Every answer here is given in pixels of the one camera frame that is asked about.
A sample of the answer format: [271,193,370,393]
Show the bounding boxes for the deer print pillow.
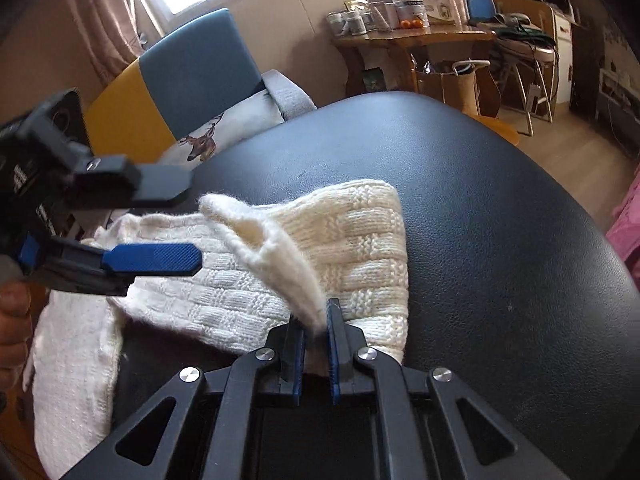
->
[157,90,284,170]

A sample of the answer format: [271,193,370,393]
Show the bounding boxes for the cream knitted sweater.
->
[23,179,409,479]

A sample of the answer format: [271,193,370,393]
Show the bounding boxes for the jars on table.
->
[326,0,457,37]

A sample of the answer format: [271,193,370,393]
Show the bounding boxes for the grey yellow blue sofa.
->
[85,9,316,162]

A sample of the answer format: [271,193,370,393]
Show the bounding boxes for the blue folding chair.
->
[463,0,558,136]

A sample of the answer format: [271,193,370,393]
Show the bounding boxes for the person's left hand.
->
[0,282,32,392]

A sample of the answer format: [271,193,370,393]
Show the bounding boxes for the pink curtain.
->
[65,0,143,86]

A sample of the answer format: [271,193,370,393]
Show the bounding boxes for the black leather ottoman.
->
[116,92,639,479]

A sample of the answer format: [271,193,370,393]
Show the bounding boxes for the pink garment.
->
[605,168,640,289]

